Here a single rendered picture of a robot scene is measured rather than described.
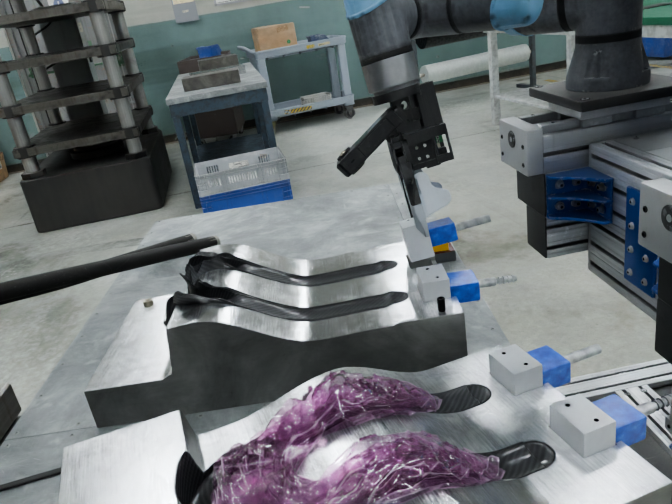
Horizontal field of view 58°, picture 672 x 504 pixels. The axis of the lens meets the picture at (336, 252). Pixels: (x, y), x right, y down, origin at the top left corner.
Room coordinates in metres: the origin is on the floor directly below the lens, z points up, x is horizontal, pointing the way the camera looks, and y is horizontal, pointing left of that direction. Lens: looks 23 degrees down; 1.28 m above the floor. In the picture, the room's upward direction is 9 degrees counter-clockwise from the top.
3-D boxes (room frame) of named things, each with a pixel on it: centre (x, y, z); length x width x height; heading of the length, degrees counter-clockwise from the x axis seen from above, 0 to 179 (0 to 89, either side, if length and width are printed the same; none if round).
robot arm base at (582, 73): (1.19, -0.58, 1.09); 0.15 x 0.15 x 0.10
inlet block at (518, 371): (0.58, -0.22, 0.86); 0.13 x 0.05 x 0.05; 106
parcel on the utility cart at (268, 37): (6.84, 0.27, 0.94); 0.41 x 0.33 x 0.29; 105
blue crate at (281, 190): (4.06, 0.55, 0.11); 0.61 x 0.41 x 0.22; 97
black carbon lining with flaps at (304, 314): (0.80, 0.08, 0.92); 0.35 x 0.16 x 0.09; 89
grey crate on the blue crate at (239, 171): (4.06, 0.54, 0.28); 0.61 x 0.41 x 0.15; 97
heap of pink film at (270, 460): (0.46, 0.02, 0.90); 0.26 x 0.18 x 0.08; 106
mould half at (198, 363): (0.81, 0.10, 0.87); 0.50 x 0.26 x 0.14; 89
